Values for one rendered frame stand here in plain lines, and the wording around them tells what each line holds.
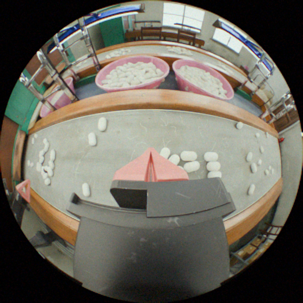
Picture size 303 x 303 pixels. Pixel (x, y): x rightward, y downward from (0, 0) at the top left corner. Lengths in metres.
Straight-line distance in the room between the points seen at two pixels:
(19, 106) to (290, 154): 5.25
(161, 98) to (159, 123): 0.06
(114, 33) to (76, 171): 2.84
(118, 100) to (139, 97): 0.05
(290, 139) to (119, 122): 4.54
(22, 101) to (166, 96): 0.89
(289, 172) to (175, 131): 4.36
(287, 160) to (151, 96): 4.42
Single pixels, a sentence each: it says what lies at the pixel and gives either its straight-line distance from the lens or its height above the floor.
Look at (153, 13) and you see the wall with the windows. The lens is 5.11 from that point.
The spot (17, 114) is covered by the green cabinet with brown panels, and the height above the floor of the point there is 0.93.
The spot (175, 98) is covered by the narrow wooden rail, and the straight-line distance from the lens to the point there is 0.25.
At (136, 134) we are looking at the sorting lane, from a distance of 0.22.
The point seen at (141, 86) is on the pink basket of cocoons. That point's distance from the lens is 0.28.
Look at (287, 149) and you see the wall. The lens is 4.45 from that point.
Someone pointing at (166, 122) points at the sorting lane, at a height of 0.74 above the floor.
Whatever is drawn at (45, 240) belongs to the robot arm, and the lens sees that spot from 0.67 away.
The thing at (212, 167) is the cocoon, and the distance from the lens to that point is 0.22.
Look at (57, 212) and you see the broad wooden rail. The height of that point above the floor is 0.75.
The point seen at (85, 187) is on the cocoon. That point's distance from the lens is 0.23.
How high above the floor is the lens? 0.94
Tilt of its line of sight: 77 degrees down
